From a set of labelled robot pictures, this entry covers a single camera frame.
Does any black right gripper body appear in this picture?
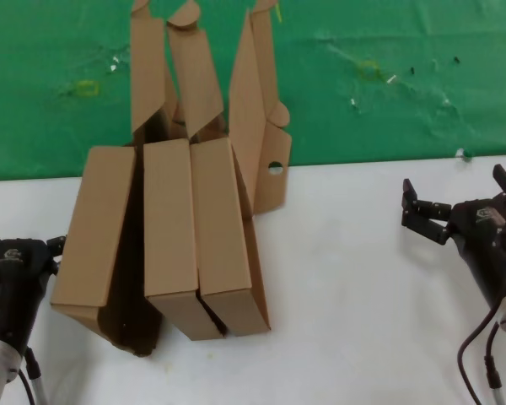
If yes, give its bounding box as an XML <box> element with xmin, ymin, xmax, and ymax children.
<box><xmin>445</xmin><ymin>196</ymin><xmax>506</xmax><ymax>308</ymax></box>

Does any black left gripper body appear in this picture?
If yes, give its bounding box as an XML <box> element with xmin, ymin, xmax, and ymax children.
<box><xmin>0</xmin><ymin>236</ymin><xmax>60</xmax><ymax>352</ymax></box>

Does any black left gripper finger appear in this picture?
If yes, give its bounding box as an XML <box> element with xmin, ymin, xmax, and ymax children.
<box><xmin>45</xmin><ymin>235</ymin><xmax>67</xmax><ymax>276</ymax></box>

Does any brown cardboard box with lid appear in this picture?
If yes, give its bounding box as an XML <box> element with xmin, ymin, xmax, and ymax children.
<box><xmin>143</xmin><ymin>0</ymin><xmax>228</xmax><ymax>342</ymax></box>
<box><xmin>189</xmin><ymin>0</ymin><xmax>293</xmax><ymax>338</ymax></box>

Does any large brown cardboard box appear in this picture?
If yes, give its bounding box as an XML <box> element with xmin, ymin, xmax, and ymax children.
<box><xmin>49</xmin><ymin>0</ymin><xmax>179</xmax><ymax>359</ymax></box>

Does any green table cloth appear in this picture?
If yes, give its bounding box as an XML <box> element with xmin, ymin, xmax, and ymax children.
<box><xmin>0</xmin><ymin>0</ymin><xmax>506</xmax><ymax>183</ymax></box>

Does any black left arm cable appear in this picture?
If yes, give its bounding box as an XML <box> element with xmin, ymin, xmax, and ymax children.
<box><xmin>17</xmin><ymin>346</ymin><xmax>43</xmax><ymax>405</ymax></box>

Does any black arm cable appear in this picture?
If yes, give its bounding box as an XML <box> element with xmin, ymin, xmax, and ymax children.
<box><xmin>456</xmin><ymin>301</ymin><xmax>506</xmax><ymax>405</ymax></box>
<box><xmin>17</xmin><ymin>346</ymin><xmax>43</xmax><ymax>405</ymax></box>

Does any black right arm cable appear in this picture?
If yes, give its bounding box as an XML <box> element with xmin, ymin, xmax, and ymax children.
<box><xmin>456</xmin><ymin>301</ymin><xmax>506</xmax><ymax>405</ymax></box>

